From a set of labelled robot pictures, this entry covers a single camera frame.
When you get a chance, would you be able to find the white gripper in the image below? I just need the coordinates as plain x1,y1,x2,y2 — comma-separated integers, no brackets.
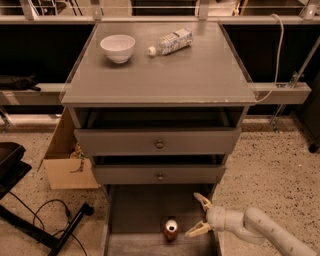
185,192,245,238

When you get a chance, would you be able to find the red coke can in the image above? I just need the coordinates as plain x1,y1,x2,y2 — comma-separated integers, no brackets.
163,219,179,242

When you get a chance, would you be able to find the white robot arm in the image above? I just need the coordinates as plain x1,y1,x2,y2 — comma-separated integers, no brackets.
185,192,320,256

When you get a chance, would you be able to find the grey bottom drawer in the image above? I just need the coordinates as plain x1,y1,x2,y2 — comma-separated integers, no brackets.
103,184,219,256

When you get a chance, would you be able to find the grey drawer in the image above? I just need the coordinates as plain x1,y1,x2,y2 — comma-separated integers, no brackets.
74,128,241,156
92,165,226,184
103,184,219,256

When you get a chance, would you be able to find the grey middle drawer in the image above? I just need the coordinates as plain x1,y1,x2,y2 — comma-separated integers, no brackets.
92,165,226,184

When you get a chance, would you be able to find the grey drawer cabinet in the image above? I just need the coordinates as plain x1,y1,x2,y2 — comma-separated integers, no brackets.
59,21,257,256

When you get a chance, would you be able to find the grey top drawer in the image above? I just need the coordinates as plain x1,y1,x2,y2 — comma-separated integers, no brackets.
74,128,241,156

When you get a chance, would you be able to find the brown cardboard box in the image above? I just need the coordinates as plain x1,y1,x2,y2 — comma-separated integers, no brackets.
43,108,99,189

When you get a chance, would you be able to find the clear plastic water bottle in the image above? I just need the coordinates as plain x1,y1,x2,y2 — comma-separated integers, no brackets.
148,28,193,57

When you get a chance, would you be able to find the white ceramic bowl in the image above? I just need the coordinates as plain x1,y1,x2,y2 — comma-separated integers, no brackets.
100,34,135,64

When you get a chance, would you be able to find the black chair base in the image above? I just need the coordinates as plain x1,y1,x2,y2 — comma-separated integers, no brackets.
0,142,95,256

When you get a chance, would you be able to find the grey metal railing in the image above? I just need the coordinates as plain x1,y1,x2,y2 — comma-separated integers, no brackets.
0,0,320,24

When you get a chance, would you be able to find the black cloth on ledge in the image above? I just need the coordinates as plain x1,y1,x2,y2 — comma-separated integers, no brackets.
0,75,41,91

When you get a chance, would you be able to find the white hanging cable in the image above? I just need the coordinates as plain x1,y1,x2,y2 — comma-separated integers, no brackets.
255,13,285,104

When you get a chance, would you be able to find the black floor cable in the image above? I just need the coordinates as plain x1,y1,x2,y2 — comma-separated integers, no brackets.
7,191,88,256

